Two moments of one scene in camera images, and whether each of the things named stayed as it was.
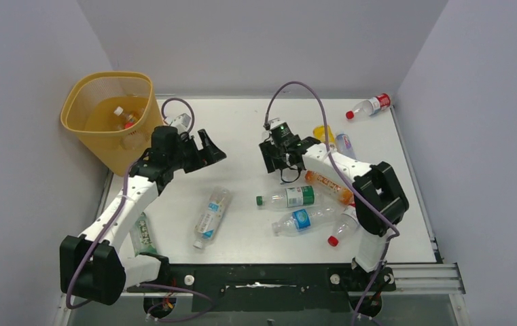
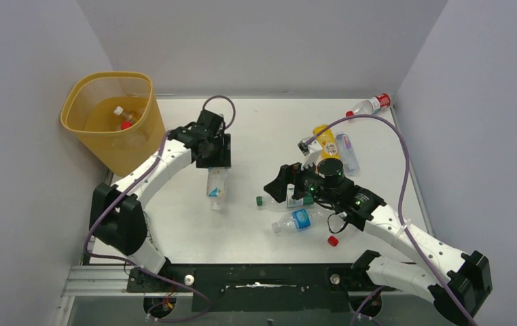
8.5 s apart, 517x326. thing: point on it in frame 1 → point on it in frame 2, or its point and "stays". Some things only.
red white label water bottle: (136, 115) → (128, 121)
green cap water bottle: (297, 197) stays
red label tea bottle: (126, 120) stays
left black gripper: (208, 155) → (221, 159)
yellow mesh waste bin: (115, 113) stays
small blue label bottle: (344, 146) stays
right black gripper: (275, 153) → (297, 180)
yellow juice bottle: (318, 133) stays
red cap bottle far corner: (371, 106) stays
